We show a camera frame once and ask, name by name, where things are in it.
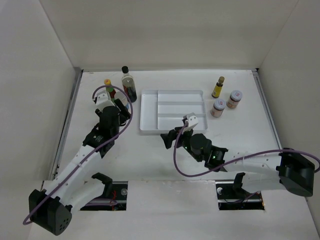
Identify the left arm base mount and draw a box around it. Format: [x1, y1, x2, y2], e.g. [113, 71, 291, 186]
[80, 181, 128, 212]

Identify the orange spice jar front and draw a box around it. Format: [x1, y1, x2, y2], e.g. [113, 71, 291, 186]
[210, 98, 226, 118]

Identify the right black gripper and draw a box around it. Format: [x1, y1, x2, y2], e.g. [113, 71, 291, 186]
[160, 124, 203, 162]

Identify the orange spice jar back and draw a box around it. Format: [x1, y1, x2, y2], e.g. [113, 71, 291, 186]
[226, 90, 243, 109]

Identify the dark soy sauce bottle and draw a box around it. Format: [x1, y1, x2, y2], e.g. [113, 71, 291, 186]
[121, 66, 137, 103]

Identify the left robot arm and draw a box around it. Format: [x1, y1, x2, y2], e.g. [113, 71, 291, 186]
[27, 99, 132, 236]

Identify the white divided organizer tray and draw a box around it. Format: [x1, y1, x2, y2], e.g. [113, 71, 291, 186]
[139, 89, 208, 135]

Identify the white granule jar blue label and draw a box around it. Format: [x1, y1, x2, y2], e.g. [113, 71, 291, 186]
[114, 91, 130, 110]

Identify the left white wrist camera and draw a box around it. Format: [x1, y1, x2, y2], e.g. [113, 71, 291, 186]
[93, 89, 115, 111]

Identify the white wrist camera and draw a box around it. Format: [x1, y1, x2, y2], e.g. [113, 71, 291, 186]
[93, 89, 115, 111]
[182, 112, 199, 133]

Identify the orange spice jar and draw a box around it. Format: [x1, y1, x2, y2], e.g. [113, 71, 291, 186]
[210, 98, 226, 118]
[226, 90, 243, 109]

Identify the small yellow oil bottle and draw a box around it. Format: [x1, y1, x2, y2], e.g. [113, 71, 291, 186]
[211, 76, 225, 98]

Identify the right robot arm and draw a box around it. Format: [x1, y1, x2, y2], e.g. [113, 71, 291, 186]
[160, 127, 319, 198]

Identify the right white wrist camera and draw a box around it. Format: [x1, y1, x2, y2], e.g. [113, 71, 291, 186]
[182, 112, 199, 133]

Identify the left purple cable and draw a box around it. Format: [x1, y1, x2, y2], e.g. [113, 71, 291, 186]
[22, 84, 134, 226]

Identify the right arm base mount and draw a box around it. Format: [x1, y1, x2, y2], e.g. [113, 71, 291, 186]
[215, 180, 265, 211]

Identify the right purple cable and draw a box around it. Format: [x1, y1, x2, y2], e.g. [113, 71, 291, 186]
[173, 122, 320, 178]

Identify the purple cable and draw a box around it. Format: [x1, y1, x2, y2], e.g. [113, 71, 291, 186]
[22, 84, 134, 226]
[173, 122, 320, 178]

